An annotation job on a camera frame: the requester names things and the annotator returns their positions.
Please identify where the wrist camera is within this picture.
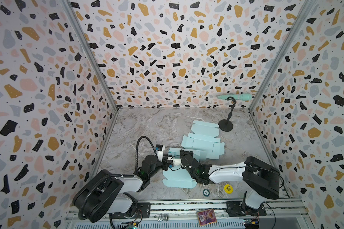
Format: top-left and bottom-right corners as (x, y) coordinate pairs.
(167, 158), (182, 168)
(155, 144), (165, 162)

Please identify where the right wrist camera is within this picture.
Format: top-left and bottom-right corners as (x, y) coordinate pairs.
(167, 158), (182, 168)

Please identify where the purple snack packet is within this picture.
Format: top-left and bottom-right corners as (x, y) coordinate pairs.
(197, 209), (217, 227)

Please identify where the black microphone stand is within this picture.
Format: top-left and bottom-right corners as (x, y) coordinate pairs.
(218, 96), (237, 132)

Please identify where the aluminium corner post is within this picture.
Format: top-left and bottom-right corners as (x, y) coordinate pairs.
(248, 0), (317, 113)
(60, 0), (118, 112)

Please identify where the mint paper box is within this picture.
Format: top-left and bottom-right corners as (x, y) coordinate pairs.
(181, 120), (225, 159)
(162, 148), (201, 189)

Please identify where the yellow round sticker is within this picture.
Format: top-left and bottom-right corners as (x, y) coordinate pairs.
(224, 184), (233, 194)

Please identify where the aluminium left corner post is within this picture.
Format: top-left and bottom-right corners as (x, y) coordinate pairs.
(60, 0), (118, 112)

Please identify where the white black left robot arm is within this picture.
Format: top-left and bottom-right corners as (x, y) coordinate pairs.
(72, 155), (169, 223)

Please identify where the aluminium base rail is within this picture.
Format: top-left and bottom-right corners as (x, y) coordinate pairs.
(64, 198), (314, 229)

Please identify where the aluminium right corner post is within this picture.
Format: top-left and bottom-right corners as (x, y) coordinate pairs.
(248, 0), (317, 113)

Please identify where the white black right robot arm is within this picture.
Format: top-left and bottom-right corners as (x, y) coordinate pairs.
(163, 150), (284, 216)

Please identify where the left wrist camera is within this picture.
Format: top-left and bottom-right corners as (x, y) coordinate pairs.
(155, 144), (165, 162)

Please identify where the flat mint paper box blank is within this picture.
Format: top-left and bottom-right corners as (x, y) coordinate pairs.
(181, 120), (225, 159)

